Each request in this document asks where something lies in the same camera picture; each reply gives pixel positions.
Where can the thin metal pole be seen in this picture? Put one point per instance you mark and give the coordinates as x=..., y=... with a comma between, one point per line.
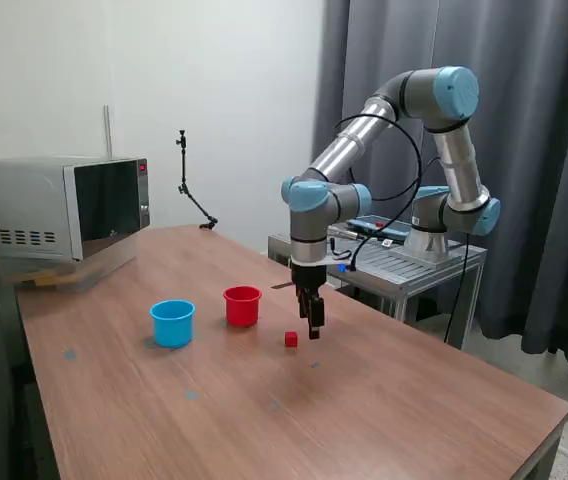
x=106, y=130

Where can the thin metal strip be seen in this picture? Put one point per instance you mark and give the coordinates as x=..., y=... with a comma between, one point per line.
x=281, y=286

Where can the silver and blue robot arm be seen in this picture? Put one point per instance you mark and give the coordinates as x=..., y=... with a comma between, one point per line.
x=344, y=145

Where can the tan wood boards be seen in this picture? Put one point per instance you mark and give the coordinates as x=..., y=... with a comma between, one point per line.
x=34, y=279

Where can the red cube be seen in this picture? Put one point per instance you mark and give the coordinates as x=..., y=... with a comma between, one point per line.
x=290, y=339

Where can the teal teach pendant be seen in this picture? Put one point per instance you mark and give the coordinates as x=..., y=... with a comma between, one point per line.
x=389, y=226

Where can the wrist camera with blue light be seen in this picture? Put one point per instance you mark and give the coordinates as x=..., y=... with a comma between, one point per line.
x=341, y=267

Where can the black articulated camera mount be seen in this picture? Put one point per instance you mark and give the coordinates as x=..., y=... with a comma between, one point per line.
x=183, y=160

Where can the small white code tag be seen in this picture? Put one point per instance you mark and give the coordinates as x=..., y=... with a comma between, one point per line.
x=388, y=243

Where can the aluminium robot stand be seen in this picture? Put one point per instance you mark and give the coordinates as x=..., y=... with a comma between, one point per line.
x=414, y=270

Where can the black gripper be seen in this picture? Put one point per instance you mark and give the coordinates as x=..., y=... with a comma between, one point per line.
x=309, y=277

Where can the silver microwave oven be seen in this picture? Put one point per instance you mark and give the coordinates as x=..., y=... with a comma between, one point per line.
x=24, y=200

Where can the red plastic cup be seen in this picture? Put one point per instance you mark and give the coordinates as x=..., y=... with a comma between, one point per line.
x=241, y=312

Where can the grey curtain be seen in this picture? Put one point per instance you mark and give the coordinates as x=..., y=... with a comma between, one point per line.
x=514, y=50

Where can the blue plastic cup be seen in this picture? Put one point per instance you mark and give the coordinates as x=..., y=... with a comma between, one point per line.
x=171, y=330

